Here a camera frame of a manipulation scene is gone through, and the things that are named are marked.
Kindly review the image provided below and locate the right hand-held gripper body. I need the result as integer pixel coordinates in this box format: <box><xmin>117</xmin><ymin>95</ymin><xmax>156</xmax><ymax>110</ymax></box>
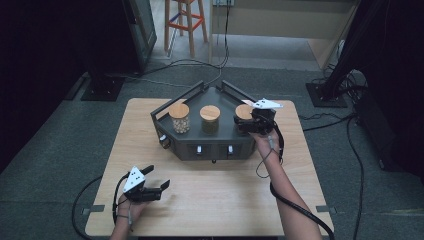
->
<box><xmin>238</xmin><ymin>97</ymin><xmax>284</xmax><ymax>136</ymax></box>

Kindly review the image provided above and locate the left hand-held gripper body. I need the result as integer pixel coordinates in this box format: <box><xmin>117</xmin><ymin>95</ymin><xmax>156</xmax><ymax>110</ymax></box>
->
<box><xmin>123</xmin><ymin>165</ymin><xmax>163</xmax><ymax>203</ymax></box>

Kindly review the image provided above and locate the glass jar with wooden lid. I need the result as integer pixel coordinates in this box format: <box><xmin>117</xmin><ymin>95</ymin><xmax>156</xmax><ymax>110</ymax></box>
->
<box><xmin>234</xmin><ymin>103</ymin><xmax>255</xmax><ymax>134</ymax></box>

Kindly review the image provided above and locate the glass jar of dark contents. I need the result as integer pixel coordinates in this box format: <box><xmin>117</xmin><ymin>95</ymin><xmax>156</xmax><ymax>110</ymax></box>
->
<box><xmin>199</xmin><ymin>104</ymin><xmax>221</xmax><ymax>135</ymax></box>

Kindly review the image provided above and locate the dark corner shelf rack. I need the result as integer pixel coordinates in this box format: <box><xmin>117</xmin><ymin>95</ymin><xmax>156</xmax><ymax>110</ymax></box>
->
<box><xmin>150</xmin><ymin>79</ymin><xmax>277</xmax><ymax>164</ymax></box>

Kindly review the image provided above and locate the glass jar of pale beans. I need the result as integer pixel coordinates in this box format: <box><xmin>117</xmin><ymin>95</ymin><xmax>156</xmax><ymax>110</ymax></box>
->
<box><xmin>168</xmin><ymin>102</ymin><xmax>191</xmax><ymax>135</ymax></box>

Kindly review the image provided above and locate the person's right hand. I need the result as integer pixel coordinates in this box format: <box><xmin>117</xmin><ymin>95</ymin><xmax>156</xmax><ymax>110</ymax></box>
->
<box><xmin>249</xmin><ymin>128</ymin><xmax>282</xmax><ymax>165</ymax></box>

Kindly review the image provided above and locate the person's left hand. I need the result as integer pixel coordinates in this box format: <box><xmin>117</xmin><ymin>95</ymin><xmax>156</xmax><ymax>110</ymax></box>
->
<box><xmin>115</xmin><ymin>194</ymin><xmax>150</xmax><ymax>227</ymax></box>

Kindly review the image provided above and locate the grey tape patch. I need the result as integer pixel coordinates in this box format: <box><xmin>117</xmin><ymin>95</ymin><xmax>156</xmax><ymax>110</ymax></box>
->
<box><xmin>315</xmin><ymin>205</ymin><xmax>338</xmax><ymax>215</ymax></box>
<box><xmin>81</xmin><ymin>204</ymin><xmax>106</xmax><ymax>216</ymax></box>

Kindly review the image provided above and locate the wooden stool with orange rungs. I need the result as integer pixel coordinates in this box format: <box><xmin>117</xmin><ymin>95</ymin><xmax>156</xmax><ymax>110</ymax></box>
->
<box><xmin>163</xmin><ymin>0</ymin><xmax>209</xmax><ymax>58</ymax></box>

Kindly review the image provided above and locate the black stand pole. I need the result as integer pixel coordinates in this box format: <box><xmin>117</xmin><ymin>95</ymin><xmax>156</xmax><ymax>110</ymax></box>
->
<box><xmin>321</xmin><ymin>0</ymin><xmax>393</xmax><ymax>98</ymax></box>

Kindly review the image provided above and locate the dark monitor on stand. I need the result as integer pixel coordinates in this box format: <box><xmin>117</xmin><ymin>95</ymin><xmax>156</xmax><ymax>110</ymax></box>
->
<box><xmin>121</xmin><ymin>0</ymin><xmax>158</xmax><ymax>74</ymax></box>

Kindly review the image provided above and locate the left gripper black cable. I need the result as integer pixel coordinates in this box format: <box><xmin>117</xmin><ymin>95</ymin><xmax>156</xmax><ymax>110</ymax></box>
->
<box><xmin>111</xmin><ymin>172</ymin><xmax>131</xmax><ymax>225</ymax></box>

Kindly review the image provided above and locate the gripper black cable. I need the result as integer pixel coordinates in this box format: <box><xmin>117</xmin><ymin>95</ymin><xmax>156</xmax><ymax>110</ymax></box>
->
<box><xmin>111</xmin><ymin>172</ymin><xmax>131</xmax><ymax>225</ymax></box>
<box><xmin>269</xmin><ymin>119</ymin><xmax>336</xmax><ymax>240</ymax></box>

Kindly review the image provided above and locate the thin grey wrist cord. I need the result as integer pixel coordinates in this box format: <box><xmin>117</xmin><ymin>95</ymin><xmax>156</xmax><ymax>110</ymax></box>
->
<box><xmin>255</xmin><ymin>134</ymin><xmax>278</xmax><ymax>180</ymax></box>
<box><xmin>115</xmin><ymin>202</ymin><xmax>134</xmax><ymax>233</ymax></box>

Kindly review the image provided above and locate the black floor cable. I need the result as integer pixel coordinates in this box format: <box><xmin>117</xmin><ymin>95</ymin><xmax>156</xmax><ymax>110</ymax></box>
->
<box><xmin>298</xmin><ymin>112</ymin><xmax>366</xmax><ymax>240</ymax></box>
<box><xmin>71</xmin><ymin>175</ymin><xmax>103</xmax><ymax>240</ymax></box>
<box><xmin>109</xmin><ymin>0</ymin><xmax>232</xmax><ymax>88</ymax></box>

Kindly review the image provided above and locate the black stand base plate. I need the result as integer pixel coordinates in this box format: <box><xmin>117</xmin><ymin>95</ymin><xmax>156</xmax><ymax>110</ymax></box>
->
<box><xmin>80</xmin><ymin>74</ymin><xmax>126</xmax><ymax>102</ymax></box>
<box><xmin>305</xmin><ymin>82</ymin><xmax>348</xmax><ymax>108</ymax></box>

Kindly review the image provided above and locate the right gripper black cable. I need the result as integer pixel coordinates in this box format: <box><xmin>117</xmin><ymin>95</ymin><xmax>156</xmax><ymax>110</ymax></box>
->
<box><xmin>269</xmin><ymin>119</ymin><xmax>336</xmax><ymax>240</ymax></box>

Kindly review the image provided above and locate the tangle of black cables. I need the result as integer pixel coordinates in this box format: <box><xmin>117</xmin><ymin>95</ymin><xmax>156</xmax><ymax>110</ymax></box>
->
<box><xmin>311</xmin><ymin>63</ymin><xmax>369</xmax><ymax>103</ymax></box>

